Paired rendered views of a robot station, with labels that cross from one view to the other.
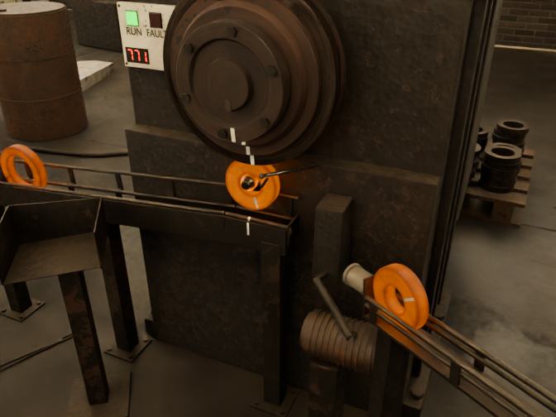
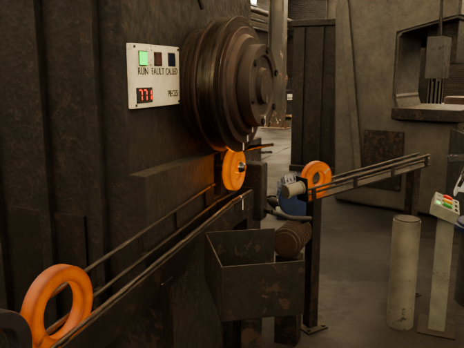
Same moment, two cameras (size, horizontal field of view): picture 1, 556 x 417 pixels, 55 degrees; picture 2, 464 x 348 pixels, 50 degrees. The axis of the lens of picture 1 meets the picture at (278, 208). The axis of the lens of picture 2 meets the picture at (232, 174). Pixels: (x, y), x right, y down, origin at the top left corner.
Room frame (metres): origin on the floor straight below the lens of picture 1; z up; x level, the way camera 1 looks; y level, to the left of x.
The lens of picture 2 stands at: (1.34, 1.87, 1.16)
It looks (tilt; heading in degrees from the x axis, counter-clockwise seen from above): 11 degrees down; 269
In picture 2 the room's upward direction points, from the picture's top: straight up
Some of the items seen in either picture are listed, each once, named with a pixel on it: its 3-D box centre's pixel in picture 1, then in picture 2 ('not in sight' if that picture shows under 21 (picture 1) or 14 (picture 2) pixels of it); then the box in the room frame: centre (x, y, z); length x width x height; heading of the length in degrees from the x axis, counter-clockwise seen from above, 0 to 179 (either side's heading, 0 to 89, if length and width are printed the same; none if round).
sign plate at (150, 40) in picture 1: (160, 38); (155, 76); (1.56, 0.34, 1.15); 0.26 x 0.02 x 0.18; 66
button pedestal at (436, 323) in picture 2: not in sight; (441, 264); (0.37, -0.25, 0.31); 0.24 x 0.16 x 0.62; 66
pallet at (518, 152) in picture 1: (427, 144); not in sight; (3.04, -0.91, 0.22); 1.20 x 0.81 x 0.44; 64
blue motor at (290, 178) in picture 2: not in sight; (294, 194); (0.79, -2.16, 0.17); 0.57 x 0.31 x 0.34; 86
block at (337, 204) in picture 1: (333, 238); (253, 190); (1.24, -0.15, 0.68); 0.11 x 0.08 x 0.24; 156
